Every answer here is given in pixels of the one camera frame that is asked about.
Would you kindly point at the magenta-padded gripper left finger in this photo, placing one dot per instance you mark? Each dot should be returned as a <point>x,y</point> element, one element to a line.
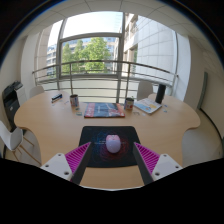
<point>56,165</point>

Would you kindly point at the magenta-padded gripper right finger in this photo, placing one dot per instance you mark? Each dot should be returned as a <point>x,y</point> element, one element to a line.
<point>166,165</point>

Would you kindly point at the lilac computer mouse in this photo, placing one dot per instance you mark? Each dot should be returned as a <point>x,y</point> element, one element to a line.
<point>113,143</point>

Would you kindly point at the black printed mouse pad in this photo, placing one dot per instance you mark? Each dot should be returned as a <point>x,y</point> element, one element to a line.
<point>98,136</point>

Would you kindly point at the white chair with wooden legs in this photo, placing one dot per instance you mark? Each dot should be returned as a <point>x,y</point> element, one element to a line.
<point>11,138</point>

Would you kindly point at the small teal card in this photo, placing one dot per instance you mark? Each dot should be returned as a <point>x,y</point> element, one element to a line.
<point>79,113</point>

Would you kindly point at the light blue booklet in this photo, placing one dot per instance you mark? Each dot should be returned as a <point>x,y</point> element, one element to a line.
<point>147,105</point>

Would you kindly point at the blue and white mug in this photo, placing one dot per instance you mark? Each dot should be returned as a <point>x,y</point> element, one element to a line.
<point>129,103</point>

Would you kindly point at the black tall cylinder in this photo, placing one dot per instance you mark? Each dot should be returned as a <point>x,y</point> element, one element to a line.
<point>160,93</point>

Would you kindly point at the red and dark magazine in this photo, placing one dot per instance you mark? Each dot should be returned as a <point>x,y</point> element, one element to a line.
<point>104,110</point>

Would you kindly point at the black and white office printer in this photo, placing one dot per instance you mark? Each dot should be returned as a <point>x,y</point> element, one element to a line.
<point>11,100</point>

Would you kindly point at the grey metal balcony railing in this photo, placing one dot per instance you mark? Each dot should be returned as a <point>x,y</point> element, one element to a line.
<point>100,62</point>

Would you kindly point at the green tree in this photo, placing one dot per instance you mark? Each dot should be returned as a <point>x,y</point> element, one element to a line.
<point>88,51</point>

